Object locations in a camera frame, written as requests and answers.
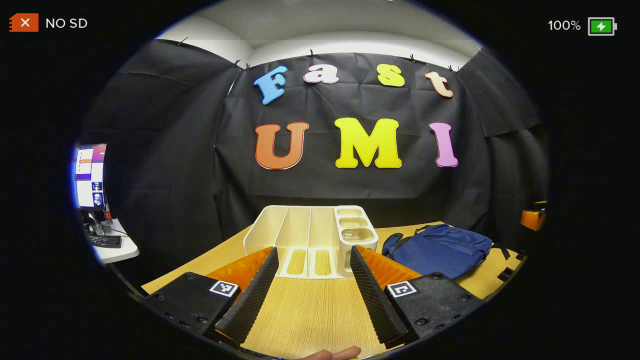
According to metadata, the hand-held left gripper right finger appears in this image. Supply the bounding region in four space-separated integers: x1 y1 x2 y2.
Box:
349 245 483 349

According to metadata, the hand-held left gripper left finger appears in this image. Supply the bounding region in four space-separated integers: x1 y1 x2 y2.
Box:
142 246 280 347

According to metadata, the white plastic bookshelf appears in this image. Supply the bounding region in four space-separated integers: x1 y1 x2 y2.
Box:
243 205 379 280

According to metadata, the blue schoolbag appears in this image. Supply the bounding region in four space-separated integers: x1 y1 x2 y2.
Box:
381 223 526 283

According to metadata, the white side desk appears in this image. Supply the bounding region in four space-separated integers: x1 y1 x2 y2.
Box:
82 217 140 265

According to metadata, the black keyboard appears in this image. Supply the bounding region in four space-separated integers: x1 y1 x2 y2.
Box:
87 234 122 249

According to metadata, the computer monitor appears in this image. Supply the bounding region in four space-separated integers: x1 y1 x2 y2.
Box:
73 144 107 211

